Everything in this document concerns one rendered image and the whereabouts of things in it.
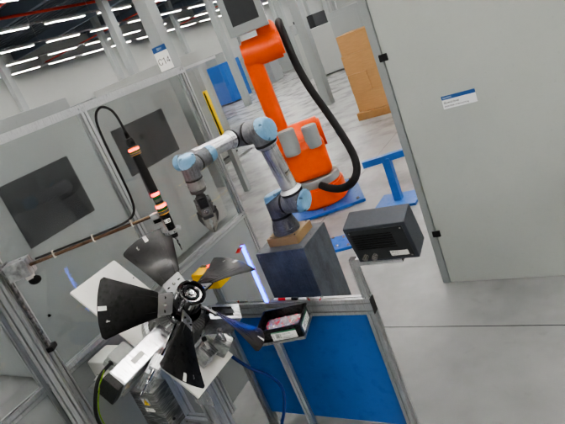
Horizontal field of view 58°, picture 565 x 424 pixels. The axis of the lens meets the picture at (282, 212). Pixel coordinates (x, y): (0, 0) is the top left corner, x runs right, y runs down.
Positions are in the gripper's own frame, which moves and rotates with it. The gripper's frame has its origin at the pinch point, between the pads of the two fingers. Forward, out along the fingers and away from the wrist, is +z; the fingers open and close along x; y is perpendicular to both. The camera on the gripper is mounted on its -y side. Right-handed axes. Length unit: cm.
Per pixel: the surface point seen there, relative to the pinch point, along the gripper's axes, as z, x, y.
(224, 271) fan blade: 16.4, 2.9, -8.1
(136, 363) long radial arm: 21, 46, -38
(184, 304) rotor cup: 10.9, 22.3, -28.8
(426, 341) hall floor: 136, -97, 20
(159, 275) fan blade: 4.9, 28.2, -10.1
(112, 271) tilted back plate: 5, 48, 12
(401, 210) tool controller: 1, -67, -46
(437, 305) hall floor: 139, -123, 46
